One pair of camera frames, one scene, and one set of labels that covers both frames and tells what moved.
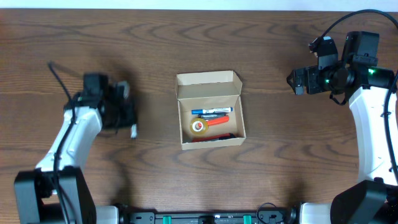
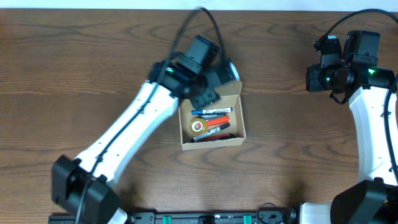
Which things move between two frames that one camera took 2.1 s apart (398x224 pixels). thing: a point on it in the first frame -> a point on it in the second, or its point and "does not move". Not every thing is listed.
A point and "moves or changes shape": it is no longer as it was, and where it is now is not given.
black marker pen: (134, 131) moves or changes shape
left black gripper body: (125, 112) -> (207, 96)
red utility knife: (219, 137) does not move
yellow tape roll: (198, 126) does not move
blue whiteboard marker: (211, 111) does not move
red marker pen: (217, 121) does not move
